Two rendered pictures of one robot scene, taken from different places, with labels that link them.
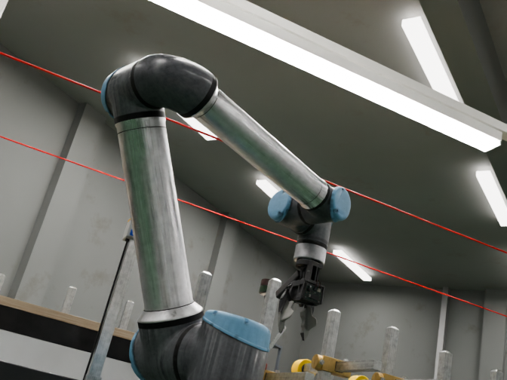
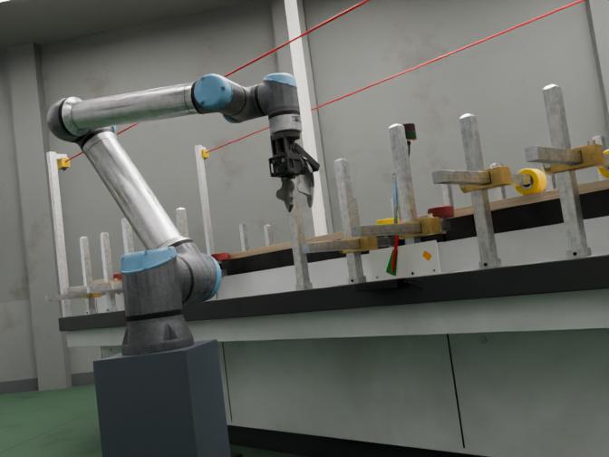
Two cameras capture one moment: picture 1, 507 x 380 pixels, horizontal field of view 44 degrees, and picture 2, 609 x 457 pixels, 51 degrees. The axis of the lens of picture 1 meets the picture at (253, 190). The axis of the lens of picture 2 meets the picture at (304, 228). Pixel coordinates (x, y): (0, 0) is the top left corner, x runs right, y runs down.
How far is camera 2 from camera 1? 2.03 m
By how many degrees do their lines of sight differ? 65
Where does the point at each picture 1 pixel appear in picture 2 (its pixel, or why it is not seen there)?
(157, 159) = (100, 167)
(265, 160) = (130, 117)
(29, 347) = not seen: hidden behind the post
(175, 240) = (132, 209)
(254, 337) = (127, 266)
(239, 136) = (102, 120)
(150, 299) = not seen: hidden behind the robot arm
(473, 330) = not seen: outside the picture
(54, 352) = (318, 267)
